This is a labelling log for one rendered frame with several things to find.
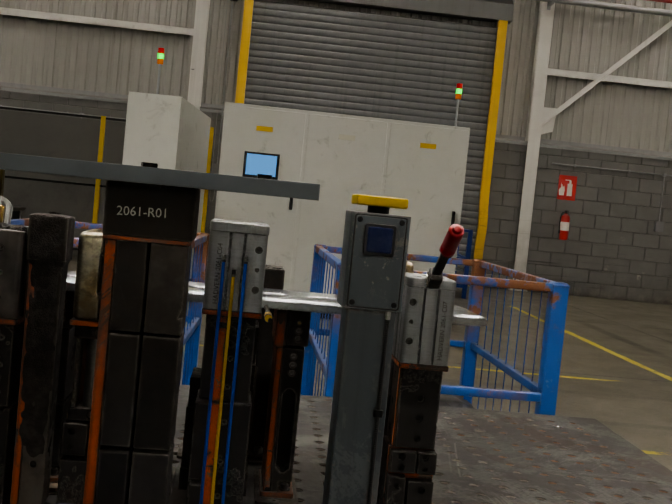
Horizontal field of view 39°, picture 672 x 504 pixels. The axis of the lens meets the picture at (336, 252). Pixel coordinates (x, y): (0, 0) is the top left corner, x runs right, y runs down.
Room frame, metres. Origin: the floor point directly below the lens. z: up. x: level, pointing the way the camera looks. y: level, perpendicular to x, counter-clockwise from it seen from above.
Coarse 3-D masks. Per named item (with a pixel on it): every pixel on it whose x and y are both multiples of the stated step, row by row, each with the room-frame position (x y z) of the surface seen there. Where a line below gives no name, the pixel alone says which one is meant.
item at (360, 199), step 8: (352, 200) 1.13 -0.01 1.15; (360, 200) 1.08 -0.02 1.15; (368, 200) 1.09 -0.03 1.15; (376, 200) 1.09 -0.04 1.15; (384, 200) 1.09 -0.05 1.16; (392, 200) 1.09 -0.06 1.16; (400, 200) 1.09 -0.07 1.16; (368, 208) 1.11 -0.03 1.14; (376, 208) 1.10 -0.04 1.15; (384, 208) 1.11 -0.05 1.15; (400, 208) 1.09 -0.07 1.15
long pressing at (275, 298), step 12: (72, 276) 1.43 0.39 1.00; (72, 288) 1.32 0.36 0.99; (192, 288) 1.40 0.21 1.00; (204, 288) 1.45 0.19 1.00; (264, 288) 1.51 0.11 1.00; (192, 300) 1.34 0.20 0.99; (264, 300) 1.35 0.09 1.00; (276, 300) 1.35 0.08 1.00; (288, 300) 1.35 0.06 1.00; (300, 300) 1.35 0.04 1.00; (312, 300) 1.37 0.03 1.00; (324, 300) 1.42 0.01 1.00; (336, 300) 1.47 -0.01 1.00; (324, 312) 1.35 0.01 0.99; (336, 312) 1.36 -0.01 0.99; (456, 312) 1.43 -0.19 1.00; (468, 312) 1.45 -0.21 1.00; (456, 324) 1.37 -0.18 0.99; (468, 324) 1.38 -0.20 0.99; (480, 324) 1.38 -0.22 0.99
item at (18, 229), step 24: (0, 240) 1.16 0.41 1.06; (24, 240) 1.17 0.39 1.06; (0, 264) 1.16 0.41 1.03; (24, 264) 1.19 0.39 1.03; (0, 288) 1.16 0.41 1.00; (24, 288) 1.20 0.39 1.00; (0, 312) 1.16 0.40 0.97; (24, 312) 1.20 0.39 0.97; (0, 336) 1.18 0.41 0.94; (0, 360) 1.17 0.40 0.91; (0, 384) 1.17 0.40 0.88; (0, 408) 1.17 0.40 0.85; (0, 432) 1.17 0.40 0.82; (0, 456) 1.17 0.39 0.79; (0, 480) 1.17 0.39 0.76
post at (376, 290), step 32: (352, 224) 1.08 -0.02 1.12; (384, 224) 1.08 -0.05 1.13; (352, 256) 1.08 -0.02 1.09; (384, 256) 1.08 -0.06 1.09; (352, 288) 1.08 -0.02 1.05; (384, 288) 1.08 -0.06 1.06; (352, 320) 1.09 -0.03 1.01; (384, 320) 1.09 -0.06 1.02; (352, 352) 1.09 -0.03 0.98; (384, 352) 1.09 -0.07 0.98; (352, 384) 1.09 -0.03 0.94; (384, 384) 1.09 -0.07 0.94; (352, 416) 1.09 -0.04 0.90; (384, 416) 1.09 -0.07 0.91; (352, 448) 1.09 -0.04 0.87; (352, 480) 1.09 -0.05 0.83
